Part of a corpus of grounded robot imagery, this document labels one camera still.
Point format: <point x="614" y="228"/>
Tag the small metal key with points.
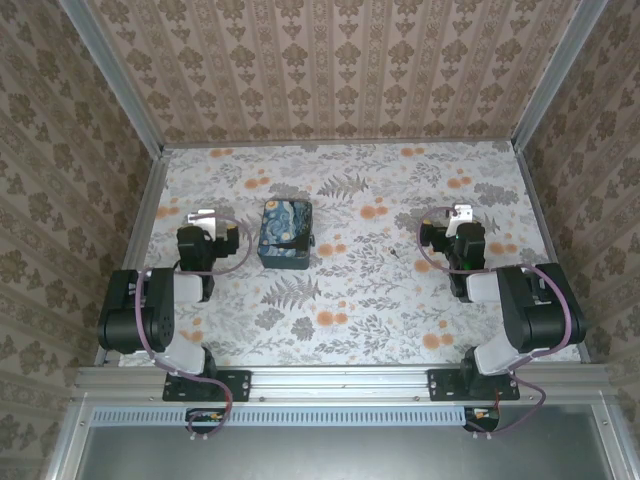
<point x="395" y="251"/>

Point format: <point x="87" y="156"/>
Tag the blue starry night tin box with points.
<point x="285" y="225"/>

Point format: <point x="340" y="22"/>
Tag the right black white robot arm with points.
<point x="540" y="320"/>

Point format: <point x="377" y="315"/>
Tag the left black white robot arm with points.
<point x="130" y="320"/>

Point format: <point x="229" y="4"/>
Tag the floral patterned table cover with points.
<point x="350" y="325"/>

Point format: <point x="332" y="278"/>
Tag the black controller board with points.
<point x="482" y="419"/>
<point x="205" y="420"/>

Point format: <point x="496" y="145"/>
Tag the grey metal sheet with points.
<point x="350" y="455"/>

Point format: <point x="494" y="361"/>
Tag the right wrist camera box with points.
<point x="461" y="212"/>

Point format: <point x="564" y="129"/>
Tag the aluminium side rail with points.
<point x="547" y="240"/>
<point x="142" y="230"/>

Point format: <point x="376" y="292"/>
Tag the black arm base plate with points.
<point x="442" y="385"/>
<point x="235" y="385"/>

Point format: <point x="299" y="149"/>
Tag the aluminium cross rail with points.
<point x="340" y="382"/>

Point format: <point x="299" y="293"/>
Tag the aluminium corner post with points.
<point x="555" y="75"/>
<point x="115" y="80"/>

